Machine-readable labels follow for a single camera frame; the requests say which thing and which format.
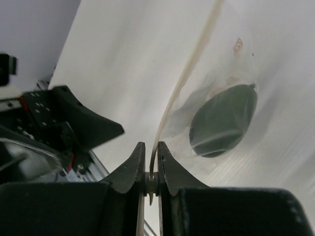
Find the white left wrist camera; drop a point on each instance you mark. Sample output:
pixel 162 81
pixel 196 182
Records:
pixel 8 68

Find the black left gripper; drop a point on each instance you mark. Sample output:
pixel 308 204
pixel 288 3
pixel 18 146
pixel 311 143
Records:
pixel 24 157

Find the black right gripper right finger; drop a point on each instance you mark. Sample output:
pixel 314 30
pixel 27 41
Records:
pixel 187 207

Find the dark green fake food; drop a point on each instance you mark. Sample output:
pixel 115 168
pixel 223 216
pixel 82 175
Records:
pixel 221 123

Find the clear zip top bag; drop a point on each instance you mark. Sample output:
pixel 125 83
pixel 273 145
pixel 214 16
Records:
pixel 222 58

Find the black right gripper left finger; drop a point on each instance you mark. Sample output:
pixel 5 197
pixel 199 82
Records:
pixel 113 206

